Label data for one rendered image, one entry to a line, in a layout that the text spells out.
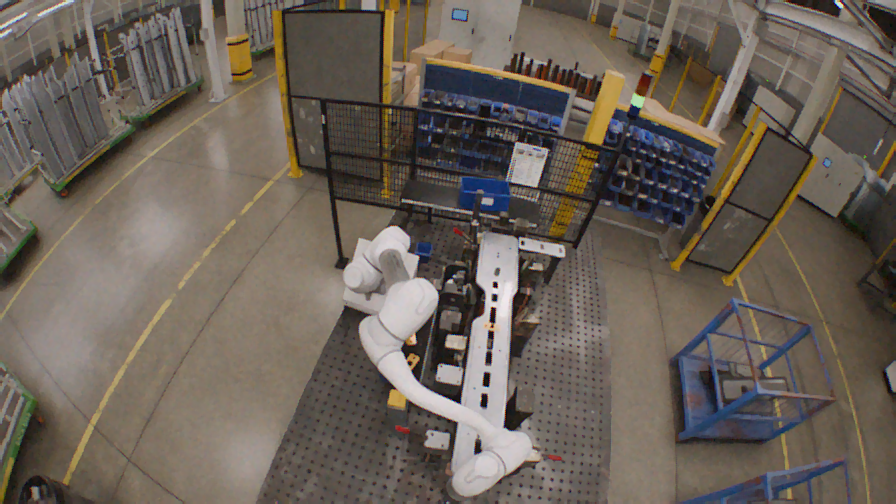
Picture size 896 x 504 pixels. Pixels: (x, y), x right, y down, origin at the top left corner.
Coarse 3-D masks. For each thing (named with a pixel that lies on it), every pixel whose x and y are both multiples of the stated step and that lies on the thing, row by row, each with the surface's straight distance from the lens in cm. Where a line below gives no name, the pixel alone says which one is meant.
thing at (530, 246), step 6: (522, 240) 211; (528, 240) 213; (534, 240) 214; (522, 246) 207; (528, 246) 209; (534, 246) 210; (546, 246) 214; (552, 246) 215; (558, 246) 217; (534, 252) 208; (540, 252) 208; (546, 252) 210; (552, 252) 211; (558, 252) 213; (564, 252) 215
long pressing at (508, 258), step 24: (504, 240) 207; (480, 264) 189; (504, 264) 194; (504, 288) 182; (504, 312) 173; (480, 336) 163; (504, 336) 166; (480, 360) 157; (504, 360) 159; (480, 384) 152; (504, 384) 155; (480, 408) 148; (504, 408) 151; (456, 432) 144; (456, 456) 141
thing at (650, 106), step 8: (632, 96) 505; (648, 104) 475; (656, 104) 496; (648, 112) 442; (656, 112) 453; (664, 112) 474; (672, 120) 455; (680, 120) 477; (688, 128) 461; (696, 128) 483; (704, 128) 509; (704, 136) 474; (712, 136) 493; (720, 152) 496
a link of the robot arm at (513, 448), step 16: (400, 352) 118; (384, 368) 116; (400, 368) 114; (400, 384) 113; (416, 384) 113; (416, 400) 113; (432, 400) 112; (448, 400) 114; (448, 416) 114; (464, 416) 114; (480, 416) 116; (480, 432) 115; (496, 432) 113; (512, 432) 116; (496, 448) 110; (512, 448) 111; (528, 448) 116; (512, 464) 111
